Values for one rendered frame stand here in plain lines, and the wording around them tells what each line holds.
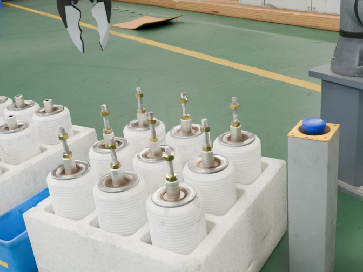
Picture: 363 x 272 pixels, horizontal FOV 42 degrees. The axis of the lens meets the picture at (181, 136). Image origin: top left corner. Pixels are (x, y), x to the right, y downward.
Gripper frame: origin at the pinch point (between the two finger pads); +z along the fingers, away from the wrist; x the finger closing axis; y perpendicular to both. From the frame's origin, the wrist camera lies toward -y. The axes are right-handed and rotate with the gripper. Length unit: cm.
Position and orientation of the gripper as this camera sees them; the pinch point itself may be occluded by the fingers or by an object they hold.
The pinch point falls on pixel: (92, 45)
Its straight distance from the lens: 92.4
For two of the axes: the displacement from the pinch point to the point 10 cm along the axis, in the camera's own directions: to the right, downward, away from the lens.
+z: 1.0, 9.1, 4.0
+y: -1.1, -3.9, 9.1
